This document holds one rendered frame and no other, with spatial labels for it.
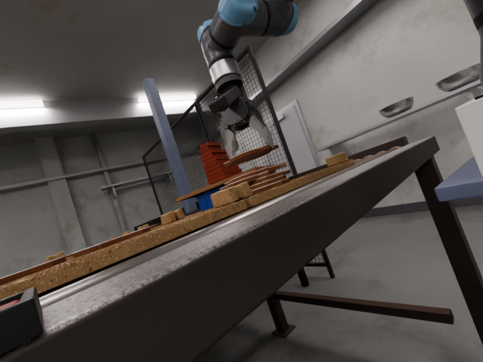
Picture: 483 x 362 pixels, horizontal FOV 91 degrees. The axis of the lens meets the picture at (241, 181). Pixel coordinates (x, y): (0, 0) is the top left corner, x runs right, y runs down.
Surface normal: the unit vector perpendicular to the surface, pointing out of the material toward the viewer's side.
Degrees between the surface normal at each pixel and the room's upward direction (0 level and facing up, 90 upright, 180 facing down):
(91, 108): 90
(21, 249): 90
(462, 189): 90
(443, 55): 90
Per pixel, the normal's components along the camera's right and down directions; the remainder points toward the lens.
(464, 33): -0.78, 0.24
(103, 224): 0.53, -0.23
